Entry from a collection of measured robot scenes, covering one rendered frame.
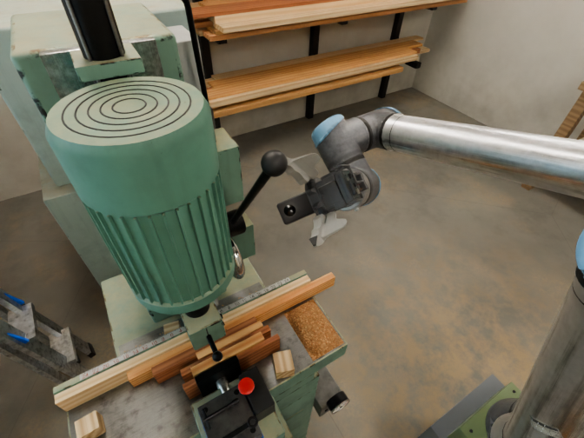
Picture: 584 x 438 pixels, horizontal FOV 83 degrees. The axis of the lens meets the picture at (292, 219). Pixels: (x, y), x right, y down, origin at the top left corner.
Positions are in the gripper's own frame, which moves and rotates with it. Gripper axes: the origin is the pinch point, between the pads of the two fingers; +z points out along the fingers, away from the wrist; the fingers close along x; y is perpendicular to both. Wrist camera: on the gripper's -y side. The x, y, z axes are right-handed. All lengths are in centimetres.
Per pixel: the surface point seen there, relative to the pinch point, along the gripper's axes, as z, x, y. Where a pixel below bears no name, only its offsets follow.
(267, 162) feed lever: 10.7, -5.0, 4.5
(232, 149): -10.2, -16.6, -13.1
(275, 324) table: -21.4, 23.6, -28.6
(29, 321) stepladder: -13, -3, -128
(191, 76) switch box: -5.7, -31.8, -12.5
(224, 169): -10.6, -14.0, -17.1
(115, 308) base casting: -12, 5, -73
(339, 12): -192, -126, -7
